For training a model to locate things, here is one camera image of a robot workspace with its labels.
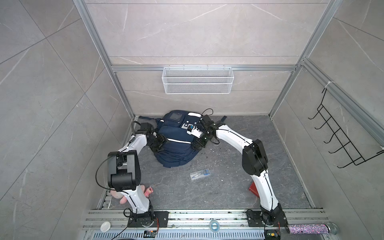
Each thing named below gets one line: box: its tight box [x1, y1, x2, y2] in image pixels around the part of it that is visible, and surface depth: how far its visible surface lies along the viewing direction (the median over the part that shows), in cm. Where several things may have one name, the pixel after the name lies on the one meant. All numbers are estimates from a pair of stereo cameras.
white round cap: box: [100, 221, 112, 233], surface depth 72 cm
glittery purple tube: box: [287, 223, 331, 234], surface depth 70 cm
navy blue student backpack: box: [139, 110, 203, 168], surface depth 93 cm
